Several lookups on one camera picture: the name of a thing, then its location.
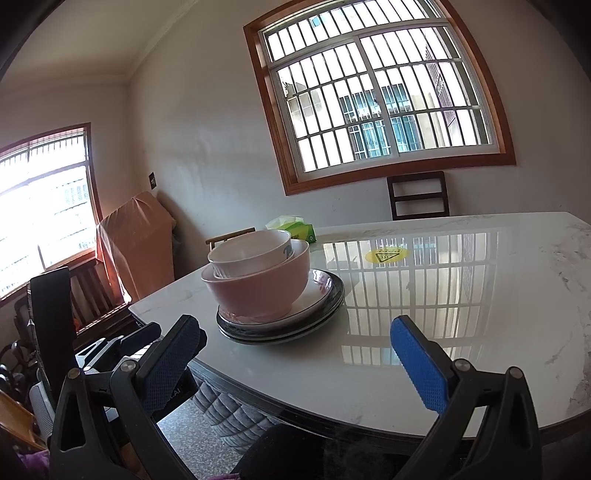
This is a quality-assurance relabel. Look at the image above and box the side window wooden frame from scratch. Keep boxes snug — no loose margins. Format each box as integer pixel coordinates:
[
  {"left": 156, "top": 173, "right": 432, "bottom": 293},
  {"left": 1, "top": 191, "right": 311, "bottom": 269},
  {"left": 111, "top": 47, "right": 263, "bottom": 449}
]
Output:
[{"left": 1, "top": 124, "right": 101, "bottom": 297}]

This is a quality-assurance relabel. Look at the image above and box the barred window wooden frame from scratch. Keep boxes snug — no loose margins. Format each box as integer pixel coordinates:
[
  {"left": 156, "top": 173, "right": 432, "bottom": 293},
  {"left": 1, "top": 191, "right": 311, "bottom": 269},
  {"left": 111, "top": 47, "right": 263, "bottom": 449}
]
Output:
[{"left": 243, "top": 1, "right": 516, "bottom": 195}]

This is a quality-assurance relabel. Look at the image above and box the black wall switch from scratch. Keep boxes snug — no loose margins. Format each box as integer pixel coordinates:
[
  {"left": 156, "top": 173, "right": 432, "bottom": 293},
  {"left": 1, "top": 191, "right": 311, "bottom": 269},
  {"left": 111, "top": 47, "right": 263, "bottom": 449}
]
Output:
[{"left": 148, "top": 172, "right": 157, "bottom": 190}]

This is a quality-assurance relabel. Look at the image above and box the green tissue pack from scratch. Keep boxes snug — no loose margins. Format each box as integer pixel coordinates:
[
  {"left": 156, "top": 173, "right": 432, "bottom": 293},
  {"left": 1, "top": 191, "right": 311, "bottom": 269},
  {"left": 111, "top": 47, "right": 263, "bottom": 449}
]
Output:
[{"left": 266, "top": 215, "right": 317, "bottom": 244}]

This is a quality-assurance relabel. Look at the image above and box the white bowl blue print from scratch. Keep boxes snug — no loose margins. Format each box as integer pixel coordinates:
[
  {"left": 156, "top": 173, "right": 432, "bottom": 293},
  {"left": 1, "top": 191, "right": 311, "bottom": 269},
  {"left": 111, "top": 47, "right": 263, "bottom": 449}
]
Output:
[{"left": 207, "top": 230, "right": 293, "bottom": 279}]

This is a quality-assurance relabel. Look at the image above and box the light wooden chair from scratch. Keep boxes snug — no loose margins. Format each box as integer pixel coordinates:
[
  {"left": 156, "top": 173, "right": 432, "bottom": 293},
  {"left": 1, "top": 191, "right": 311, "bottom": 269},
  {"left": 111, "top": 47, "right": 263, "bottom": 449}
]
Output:
[{"left": 205, "top": 227, "right": 256, "bottom": 250}]

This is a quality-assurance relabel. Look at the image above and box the purple patterned clothing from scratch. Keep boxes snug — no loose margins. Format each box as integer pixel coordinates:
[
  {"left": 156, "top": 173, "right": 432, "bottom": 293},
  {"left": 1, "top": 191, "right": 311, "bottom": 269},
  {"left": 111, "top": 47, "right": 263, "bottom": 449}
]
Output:
[{"left": 17, "top": 450, "right": 50, "bottom": 480}]

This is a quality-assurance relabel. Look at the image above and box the wooden chair lower left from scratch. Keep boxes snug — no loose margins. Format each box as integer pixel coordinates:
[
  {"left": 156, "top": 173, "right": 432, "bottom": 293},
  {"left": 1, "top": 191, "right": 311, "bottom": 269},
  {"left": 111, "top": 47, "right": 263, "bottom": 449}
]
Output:
[{"left": 1, "top": 362, "right": 46, "bottom": 452}]

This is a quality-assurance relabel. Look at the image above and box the orange covered furniture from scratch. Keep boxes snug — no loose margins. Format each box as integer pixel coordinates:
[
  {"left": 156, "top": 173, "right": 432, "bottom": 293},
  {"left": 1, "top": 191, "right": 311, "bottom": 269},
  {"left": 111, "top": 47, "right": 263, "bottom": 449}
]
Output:
[{"left": 96, "top": 191, "right": 176, "bottom": 302}]

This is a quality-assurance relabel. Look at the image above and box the white floral shallow plate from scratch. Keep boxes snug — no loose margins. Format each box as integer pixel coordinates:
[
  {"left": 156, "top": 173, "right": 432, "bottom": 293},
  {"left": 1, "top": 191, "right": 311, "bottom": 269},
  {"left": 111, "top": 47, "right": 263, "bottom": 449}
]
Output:
[{"left": 217, "top": 269, "right": 335, "bottom": 332}]

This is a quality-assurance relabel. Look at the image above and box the yellow warning sticker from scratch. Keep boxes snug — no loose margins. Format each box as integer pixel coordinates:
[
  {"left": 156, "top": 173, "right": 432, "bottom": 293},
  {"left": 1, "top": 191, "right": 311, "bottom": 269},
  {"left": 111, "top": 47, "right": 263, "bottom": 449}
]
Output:
[{"left": 365, "top": 246, "right": 410, "bottom": 264}]

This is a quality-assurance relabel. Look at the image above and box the large blue patterned plate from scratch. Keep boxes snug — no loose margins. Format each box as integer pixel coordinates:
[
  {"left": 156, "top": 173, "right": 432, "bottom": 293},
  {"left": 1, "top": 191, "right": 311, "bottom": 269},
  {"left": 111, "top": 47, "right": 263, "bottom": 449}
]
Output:
[{"left": 216, "top": 269, "right": 346, "bottom": 345}]

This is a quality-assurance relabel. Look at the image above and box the dark wooden chair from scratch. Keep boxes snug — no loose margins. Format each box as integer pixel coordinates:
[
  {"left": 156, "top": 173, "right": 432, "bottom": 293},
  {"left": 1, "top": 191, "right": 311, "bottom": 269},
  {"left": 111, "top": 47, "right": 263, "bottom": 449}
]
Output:
[{"left": 386, "top": 171, "right": 451, "bottom": 221}]

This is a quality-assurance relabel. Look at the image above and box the large pink bowl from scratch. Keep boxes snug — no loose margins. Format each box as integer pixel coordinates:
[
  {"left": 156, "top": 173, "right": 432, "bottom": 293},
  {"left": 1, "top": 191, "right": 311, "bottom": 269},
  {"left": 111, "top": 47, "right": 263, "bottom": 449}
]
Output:
[{"left": 200, "top": 239, "right": 311, "bottom": 322}]

